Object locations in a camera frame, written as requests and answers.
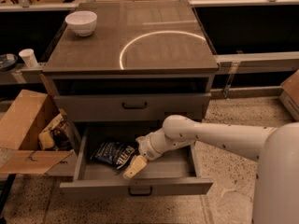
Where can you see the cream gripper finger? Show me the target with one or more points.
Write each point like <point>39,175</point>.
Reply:
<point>136,165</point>

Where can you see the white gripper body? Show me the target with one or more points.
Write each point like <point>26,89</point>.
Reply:
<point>148,147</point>

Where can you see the blue chip bag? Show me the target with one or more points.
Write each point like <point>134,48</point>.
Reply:
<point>115,153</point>

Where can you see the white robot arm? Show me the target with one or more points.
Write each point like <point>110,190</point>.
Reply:
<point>276,194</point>

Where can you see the grey open middle drawer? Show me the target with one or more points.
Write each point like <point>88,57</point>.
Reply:
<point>175,173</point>

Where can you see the grey drawer cabinet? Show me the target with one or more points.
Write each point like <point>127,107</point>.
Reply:
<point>136,48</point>

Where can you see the grey upper drawer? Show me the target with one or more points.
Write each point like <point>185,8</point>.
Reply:
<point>133,107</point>

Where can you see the snack bags in box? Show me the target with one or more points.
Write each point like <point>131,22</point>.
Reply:
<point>55,135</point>

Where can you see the open cardboard box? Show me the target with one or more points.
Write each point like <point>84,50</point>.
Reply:
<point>25,119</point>

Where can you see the white ceramic bowl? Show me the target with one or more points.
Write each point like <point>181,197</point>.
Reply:
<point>82,23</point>

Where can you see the cardboard box at right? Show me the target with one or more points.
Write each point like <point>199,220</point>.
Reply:
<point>290,94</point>

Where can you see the white paper cup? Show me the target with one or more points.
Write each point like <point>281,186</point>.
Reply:
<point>29,58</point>

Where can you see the dark round dish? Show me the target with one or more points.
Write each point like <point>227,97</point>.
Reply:
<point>7,62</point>

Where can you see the grey metal shelf rail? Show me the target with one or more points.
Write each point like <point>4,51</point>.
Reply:
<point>258,62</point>

